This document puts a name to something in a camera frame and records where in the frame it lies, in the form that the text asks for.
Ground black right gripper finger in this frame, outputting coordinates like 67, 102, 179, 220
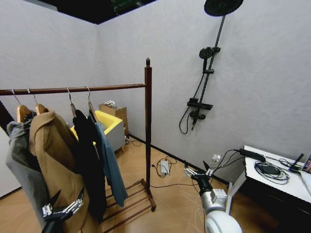
203, 160, 216, 177
183, 159, 198, 178

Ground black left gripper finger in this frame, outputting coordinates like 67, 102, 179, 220
61, 186, 86, 215
41, 189, 62, 217

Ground grey garment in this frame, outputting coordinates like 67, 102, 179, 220
5, 116, 50, 230

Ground black garment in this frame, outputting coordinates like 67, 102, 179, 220
72, 109, 109, 224

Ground wooden hanger with tan coat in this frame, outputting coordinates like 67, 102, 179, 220
27, 88, 49, 116

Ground wooden hanger with grey garment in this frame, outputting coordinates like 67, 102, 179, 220
10, 89, 34, 123

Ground wooden hanger with black garment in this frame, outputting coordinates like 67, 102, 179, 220
66, 87, 78, 118

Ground wooden hanger with blue shirt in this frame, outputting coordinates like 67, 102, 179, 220
85, 86, 99, 123

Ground white power strip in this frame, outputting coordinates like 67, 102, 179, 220
159, 159, 170, 176

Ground tan wool coat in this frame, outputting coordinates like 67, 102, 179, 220
28, 108, 105, 233

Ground black power adapter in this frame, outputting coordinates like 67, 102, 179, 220
239, 148, 267, 162

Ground blue denim shirt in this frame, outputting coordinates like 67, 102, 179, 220
88, 115, 129, 208

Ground white table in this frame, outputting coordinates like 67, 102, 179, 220
225, 145, 311, 217

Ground black shower column with mixer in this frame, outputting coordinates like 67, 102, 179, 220
187, 15, 227, 132

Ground dark wooden clothes rack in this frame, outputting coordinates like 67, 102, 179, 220
0, 57, 157, 221

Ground yellow and grey armchair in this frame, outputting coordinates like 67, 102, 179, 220
70, 109, 126, 154

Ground black router with antennas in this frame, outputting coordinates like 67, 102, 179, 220
290, 152, 306, 173

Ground cardboard box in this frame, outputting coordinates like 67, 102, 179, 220
98, 103, 129, 136

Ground black hand shower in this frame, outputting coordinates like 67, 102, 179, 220
198, 46, 215, 74

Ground black round rain shower head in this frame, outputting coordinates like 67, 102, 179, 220
204, 0, 244, 17

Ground white floor cable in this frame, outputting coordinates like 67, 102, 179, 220
178, 173, 207, 233

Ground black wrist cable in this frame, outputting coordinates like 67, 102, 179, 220
208, 149, 245, 176

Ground black floor cable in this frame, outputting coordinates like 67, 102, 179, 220
149, 155, 196, 189

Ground black shower hose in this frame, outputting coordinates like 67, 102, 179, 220
178, 72, 206, 135

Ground coiled blue and black cables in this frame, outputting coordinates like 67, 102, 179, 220
254, 159, 292, 185

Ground black tangled cables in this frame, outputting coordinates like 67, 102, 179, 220
123, 134, 143, 148

